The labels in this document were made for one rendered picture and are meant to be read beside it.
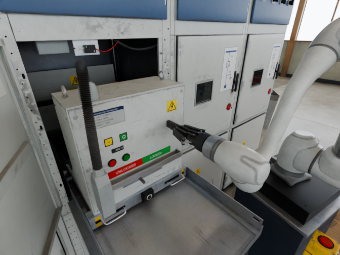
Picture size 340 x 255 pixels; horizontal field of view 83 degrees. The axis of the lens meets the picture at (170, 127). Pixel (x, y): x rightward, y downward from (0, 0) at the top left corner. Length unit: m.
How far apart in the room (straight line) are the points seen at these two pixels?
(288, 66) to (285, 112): 8.13
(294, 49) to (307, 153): 7.78
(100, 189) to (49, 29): 0.58
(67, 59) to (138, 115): 1.02
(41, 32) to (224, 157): 0.74
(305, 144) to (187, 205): 0.68
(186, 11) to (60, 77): 0.91
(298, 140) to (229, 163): 0.65
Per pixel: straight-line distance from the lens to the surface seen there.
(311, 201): 1.25
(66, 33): 0.86
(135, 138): 0.79
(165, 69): 1.09
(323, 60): 0.83
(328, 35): 0.88
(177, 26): 1.12
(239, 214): 1.01
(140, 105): 0.75
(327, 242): 1.00
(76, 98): 0.74
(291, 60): 8.90
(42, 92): 1.50
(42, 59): 1.64
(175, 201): 1.02
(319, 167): 1.21
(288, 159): 1.25
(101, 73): 1.58
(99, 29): 0.90
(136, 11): 0.96
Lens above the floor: 1.60
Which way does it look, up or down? 27 degrees down
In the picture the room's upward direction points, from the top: straight up
